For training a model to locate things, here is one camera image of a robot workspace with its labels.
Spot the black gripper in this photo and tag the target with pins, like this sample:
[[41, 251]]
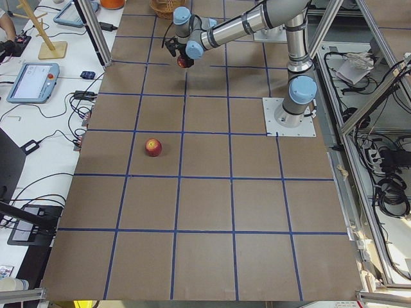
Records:
[[184, 54]]

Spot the dark red apple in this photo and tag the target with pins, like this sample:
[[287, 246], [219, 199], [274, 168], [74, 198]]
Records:
[[184, 61]]

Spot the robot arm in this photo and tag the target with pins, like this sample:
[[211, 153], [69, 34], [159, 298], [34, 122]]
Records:
[[195, 34], [302, 88]]

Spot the wicker basket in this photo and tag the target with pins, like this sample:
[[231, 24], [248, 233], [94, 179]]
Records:
[[165, 8]]

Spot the black power adapter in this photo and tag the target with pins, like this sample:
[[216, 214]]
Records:
[[107, 26]]

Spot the orange round object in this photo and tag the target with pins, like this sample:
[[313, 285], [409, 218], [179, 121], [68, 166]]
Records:
[[112, 4]]

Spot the small blue device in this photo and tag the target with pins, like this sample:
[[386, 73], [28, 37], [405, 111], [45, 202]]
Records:
[[88, 75]]

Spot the red yellow apple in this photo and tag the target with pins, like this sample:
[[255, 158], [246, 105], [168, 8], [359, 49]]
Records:
[[153, 147]]

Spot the far teach pendant tablet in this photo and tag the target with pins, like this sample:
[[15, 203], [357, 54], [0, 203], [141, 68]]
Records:
[[68, 16]]

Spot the teach pendant tablet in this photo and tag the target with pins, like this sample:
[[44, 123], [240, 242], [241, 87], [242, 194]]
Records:
[[34, 83], [68, 16]]

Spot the wooden mug tree stand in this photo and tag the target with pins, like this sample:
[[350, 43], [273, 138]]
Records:
[[48, 50]]

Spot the near teach pendant tablet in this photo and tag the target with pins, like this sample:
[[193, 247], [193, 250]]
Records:
[[34, 83]]

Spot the crumpled white paper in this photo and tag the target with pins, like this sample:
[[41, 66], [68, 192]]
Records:
[[355, 67]]

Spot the black monitor stand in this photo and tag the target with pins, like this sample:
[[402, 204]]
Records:
[[35, 222]]

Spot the white power strip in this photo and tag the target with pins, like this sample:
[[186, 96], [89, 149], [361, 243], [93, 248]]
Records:
[[374, 159]]

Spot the aluminium frame post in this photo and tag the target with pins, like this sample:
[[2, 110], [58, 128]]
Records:
[[94, 31]]

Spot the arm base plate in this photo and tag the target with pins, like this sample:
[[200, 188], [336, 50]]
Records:
[[279, 123], [275, 35]]

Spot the aluminium frame cage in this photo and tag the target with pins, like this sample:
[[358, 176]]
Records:
[[374, 113]]

